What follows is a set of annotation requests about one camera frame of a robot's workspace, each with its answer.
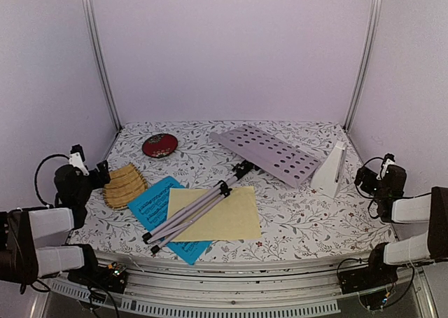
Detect silver tripod music stand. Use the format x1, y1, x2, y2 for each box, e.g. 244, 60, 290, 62
143, 125, 321, 254

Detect yellow sheet music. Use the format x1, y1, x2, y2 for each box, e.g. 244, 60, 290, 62
174, 186, 262, 242

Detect right aluminium frame post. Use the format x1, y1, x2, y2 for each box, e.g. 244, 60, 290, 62
343, 0, 382, 133

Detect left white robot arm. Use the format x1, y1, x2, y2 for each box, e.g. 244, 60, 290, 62
1, 160, 111, 286

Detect blue paper sheet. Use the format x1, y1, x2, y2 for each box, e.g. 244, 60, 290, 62
127, 177, 212, 265

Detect front aluminium rail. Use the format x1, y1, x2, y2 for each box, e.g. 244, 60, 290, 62
29, 251, 438, 318

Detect aluminium frame post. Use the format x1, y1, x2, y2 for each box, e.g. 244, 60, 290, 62
343, 0, 382, 133
81, 0, 123, 132

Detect floral table mat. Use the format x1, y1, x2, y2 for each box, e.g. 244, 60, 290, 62
70, 121, 394, 263

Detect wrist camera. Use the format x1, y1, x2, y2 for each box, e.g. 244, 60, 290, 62
69, 144, 89, 176
377, 153, 396, 181

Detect white metronome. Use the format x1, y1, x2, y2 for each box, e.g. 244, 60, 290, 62
310, 141, 347, 198

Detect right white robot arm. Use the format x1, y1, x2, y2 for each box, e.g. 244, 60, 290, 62
354, 163, 447, 287

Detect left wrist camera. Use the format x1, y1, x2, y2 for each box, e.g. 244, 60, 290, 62
69, 144, 89, 176

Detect left aluminium frame post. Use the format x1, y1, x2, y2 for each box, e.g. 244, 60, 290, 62
81, 0, 123, 132

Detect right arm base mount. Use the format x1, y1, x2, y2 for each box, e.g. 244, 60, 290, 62
336, 242, 416, 312

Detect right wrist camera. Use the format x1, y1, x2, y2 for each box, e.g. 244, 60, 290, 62
377, 153, 396, 181

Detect red floral plate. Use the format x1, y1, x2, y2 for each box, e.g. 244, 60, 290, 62
141, 133, 179, 158

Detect woven bamboo tray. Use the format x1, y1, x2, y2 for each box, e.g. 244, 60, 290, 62
102, 163, 148, 210

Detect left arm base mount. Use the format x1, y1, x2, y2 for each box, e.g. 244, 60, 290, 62
67, 251, 128, 294

